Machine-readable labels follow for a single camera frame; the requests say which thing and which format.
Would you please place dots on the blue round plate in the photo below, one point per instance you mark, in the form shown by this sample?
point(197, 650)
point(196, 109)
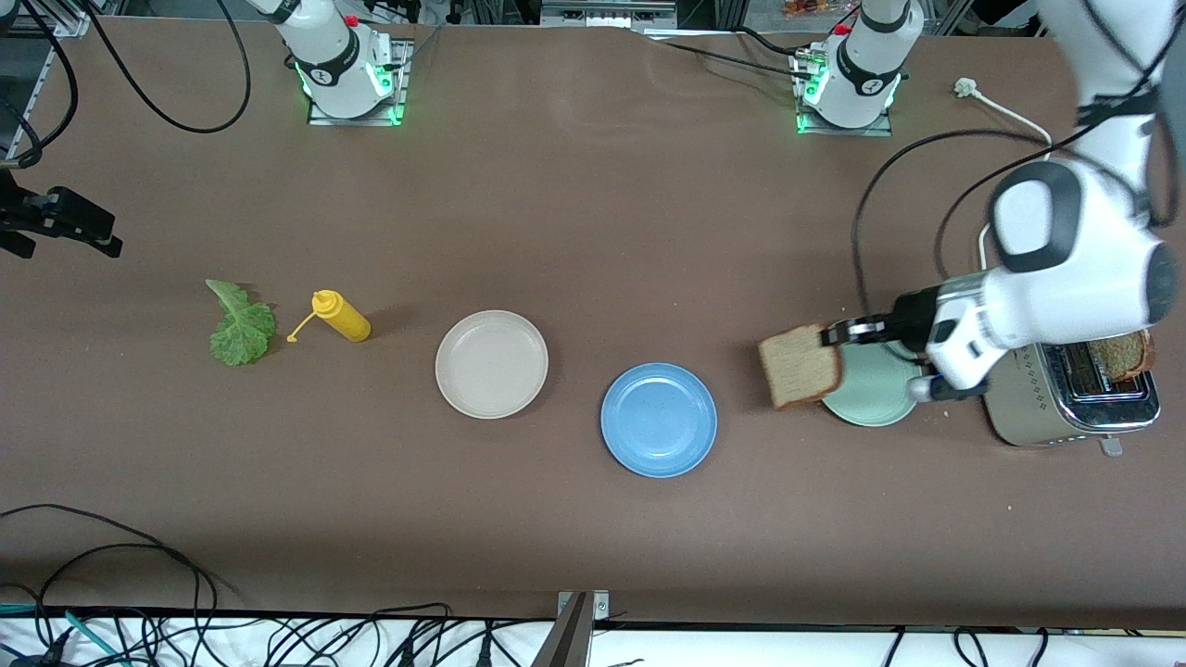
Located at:
point(659, 420)

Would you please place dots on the beige round plate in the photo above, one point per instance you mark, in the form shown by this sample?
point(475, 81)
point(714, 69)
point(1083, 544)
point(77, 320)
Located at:
point(491, 364)

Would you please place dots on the yellow squeeze bottle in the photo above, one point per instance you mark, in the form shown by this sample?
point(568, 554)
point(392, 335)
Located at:
point(345, 318)

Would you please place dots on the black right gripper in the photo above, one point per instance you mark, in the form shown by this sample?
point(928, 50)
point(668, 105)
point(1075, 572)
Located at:
point(57, 211)

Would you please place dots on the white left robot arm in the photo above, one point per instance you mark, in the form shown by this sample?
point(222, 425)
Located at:
point(1066, 278)

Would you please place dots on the green round plate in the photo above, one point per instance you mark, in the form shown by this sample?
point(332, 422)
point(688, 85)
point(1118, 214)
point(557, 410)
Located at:
point(871, 398)

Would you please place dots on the grey power strip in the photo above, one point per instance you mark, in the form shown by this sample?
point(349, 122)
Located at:
point(607, 14)

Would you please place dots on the metal table edge bracket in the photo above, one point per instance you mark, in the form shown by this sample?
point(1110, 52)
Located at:
point(582, 604)

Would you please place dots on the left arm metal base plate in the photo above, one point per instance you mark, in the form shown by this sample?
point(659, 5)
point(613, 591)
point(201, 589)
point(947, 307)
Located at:
point(843, 132)

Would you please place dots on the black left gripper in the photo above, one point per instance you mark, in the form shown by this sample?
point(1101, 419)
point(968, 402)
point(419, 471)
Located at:
point(913, 319)

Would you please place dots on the brown bread slice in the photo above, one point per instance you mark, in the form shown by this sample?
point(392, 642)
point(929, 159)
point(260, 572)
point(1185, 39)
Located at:
point(1123, 357)
point(797, 369)

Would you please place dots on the white lower shelf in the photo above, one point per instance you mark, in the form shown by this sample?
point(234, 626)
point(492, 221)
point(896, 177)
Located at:
point(741, 653)

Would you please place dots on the colourful snack packet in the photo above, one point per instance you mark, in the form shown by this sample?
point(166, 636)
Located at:
point(815, 8)

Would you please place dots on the green lettuce leaf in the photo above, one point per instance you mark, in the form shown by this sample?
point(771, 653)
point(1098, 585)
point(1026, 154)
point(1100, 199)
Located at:
point(243, 329)

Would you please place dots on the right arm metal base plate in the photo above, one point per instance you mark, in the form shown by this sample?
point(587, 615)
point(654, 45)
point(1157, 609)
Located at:
point(398, 93)

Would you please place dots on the beige chrome toaster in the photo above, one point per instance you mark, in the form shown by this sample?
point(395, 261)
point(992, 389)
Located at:
point(1038, 417)

